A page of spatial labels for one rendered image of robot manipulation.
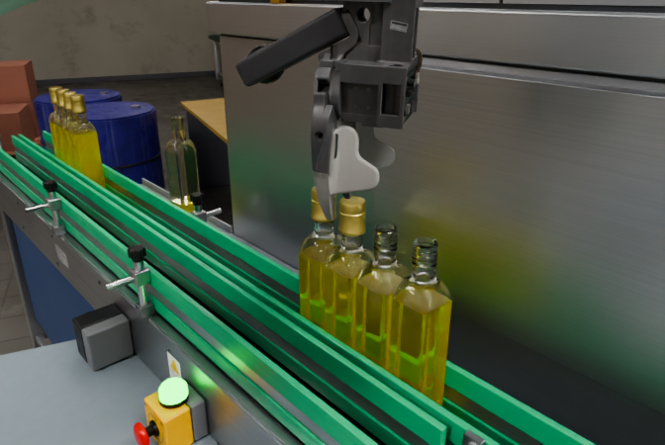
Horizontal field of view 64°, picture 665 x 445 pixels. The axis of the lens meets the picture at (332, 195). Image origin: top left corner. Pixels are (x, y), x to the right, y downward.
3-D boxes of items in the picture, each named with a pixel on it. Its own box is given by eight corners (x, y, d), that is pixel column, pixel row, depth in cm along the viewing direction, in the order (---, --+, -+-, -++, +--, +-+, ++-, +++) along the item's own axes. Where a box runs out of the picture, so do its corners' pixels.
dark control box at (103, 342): (136, 356, 104) (130, 318, 101) (94, 374, 99) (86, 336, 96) (118, 337, 110) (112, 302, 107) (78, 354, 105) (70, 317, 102)
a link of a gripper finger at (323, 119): (323, 175, 47) (332, 72, 45) (307, 173, 47) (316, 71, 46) (338, 170, 51) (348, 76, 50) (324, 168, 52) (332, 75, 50)
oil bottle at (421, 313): (443, 418, 71) (456, 278, 64) (416, 441, 68) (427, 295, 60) (411, 397, 75) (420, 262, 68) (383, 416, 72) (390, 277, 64)
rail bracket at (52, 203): (68, 235, 126) (58, 182, 121) (35, 244, 121) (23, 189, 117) (62, 229, 129) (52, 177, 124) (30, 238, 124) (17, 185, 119)
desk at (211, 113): (268, 176, 436) (264, 94, 412) (338, 234, 331) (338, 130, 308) (189, 188, 409) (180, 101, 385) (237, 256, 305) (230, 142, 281)
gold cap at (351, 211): (370, 231, 71) (371, 200, 69) (351, 238, 68) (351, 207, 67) (352, 222, 73) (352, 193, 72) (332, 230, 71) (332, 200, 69)
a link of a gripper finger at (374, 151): (390, 205, 55) (392, 126, 50) (335, 197, 57) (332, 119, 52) (396, 189, 58) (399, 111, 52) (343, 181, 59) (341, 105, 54)
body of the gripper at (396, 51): (400, 138, 46) (413, -14, 41) (306, 127, 48) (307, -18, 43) (416, 118, 52) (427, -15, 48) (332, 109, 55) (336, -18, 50)
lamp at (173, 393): (194, 399, 83) (192, 383, 82) (167, 413, 80) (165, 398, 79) (180, 384, 86) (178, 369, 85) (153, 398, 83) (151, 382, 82)
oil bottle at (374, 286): (408, 398, 75) (416, 262, 68) (380, 417, 72) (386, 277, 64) (378, 377, 79) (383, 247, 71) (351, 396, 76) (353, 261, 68)
